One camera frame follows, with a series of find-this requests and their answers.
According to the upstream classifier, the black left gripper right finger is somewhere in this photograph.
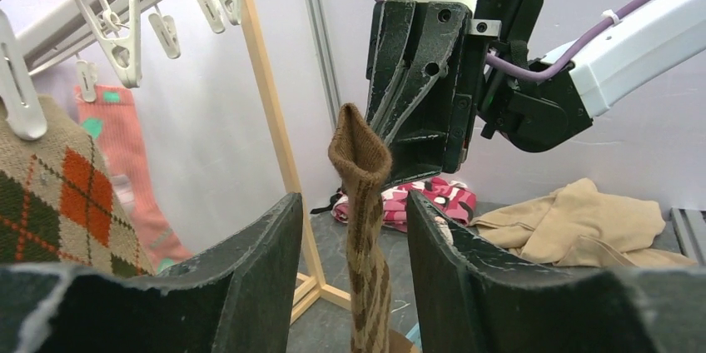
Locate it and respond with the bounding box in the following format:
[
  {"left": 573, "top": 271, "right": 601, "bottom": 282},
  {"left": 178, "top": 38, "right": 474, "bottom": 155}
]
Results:
[{"left": 406, "top": 191, "right": 705, "bottom": 352}]

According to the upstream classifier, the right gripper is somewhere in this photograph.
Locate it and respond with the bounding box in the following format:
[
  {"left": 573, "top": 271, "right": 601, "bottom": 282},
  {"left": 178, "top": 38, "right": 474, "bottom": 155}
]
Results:
[{"left": 366, "top": 0, "right": 544, "bottom": 186}]

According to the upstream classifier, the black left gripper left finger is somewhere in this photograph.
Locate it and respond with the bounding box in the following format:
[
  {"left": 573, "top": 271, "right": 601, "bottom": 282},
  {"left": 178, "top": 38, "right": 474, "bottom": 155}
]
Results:
[{"left": 1, "top": 193, "right": 303, "bottom": 352}]

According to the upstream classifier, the brown striped sock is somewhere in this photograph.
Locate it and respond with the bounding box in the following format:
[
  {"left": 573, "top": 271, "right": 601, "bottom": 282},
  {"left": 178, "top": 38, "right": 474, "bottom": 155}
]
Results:
[{"left": 328, "top": 103, "right": 419, "bottom": 352}]

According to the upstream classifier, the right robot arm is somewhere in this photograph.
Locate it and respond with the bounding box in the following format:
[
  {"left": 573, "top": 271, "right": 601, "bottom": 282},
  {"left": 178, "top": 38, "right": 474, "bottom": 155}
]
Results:
[{"left": 366, "top": 0, "right": 705, "bottom": 186}]

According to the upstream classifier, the white plastic clip hanger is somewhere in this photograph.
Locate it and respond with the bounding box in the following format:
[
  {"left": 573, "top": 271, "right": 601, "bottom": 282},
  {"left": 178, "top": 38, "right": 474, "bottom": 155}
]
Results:
[{"left": 1, "top": 0, "right": 241, "bottom": 141}]

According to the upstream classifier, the pink camouflage bag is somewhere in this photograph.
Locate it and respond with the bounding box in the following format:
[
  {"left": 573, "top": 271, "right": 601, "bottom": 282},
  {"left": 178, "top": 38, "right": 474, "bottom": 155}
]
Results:
[{"left": 310, "top": 176, "right": 478, "bottom": 234}]

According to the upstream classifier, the beige cloth on floor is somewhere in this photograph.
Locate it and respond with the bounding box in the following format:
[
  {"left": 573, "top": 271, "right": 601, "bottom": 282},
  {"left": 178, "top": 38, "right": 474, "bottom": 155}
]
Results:
[{"left": 470, "top": 178, "right": 697, "bottom": 267}]

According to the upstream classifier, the pink patterned sock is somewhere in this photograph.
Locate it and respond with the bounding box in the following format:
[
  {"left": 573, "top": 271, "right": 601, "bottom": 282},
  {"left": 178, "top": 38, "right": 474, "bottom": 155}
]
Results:
[{"left": 76, "top": 85, "right": 192, "bottom": 271}]

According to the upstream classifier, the wooden rack frame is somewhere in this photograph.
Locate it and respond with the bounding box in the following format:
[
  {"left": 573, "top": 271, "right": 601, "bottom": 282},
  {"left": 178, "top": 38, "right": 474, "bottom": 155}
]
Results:
[{"left": 241, "top": 0, "right": 351, "bottom": 323}]

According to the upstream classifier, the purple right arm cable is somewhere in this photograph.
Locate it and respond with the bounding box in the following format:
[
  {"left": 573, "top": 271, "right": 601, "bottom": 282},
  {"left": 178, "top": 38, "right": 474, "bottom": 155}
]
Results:
[{"left": 359, "top": 0, "right": 706, "bottom": 84}]

